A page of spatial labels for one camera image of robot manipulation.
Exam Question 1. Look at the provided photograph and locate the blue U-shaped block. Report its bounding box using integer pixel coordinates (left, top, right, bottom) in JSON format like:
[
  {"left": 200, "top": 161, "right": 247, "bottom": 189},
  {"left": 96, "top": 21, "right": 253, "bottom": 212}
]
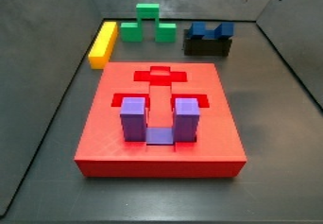
[{"left": 188, "top": 22, "right": 235, "bottom": 40}]

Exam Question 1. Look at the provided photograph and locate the green stepped arch block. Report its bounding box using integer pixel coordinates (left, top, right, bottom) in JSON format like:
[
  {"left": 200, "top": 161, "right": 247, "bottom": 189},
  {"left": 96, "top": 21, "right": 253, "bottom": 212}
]
[{"left": 120, "top": 3, "right": 176, "bottom": 43}]

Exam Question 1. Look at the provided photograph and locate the yellow long bar block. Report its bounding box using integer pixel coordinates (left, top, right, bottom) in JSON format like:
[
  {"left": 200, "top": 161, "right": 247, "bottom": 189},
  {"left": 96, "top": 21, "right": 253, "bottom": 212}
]
[{"left": 88, "top": 22, "right": 119, "bottom": 69}]

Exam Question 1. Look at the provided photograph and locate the purple U-shaped block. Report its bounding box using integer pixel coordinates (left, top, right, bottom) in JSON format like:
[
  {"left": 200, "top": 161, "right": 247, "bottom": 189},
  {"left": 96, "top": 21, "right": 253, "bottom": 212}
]
[{"left": 120, "top": 97, "right": 200, "bottom": 146}]

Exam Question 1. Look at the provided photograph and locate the red slotted base block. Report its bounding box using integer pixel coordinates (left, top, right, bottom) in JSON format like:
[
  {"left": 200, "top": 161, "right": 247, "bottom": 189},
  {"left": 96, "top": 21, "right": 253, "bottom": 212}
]
[{"left": 75, "top": 62, "right": 247, "bottom": 178}]

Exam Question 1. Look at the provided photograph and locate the black angle bracket fixture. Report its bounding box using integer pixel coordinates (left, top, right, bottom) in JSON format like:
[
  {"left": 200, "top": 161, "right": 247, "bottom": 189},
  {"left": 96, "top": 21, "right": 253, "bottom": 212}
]
[{"left": 181, "top": 28, "right": 233, "bottom": 58}]

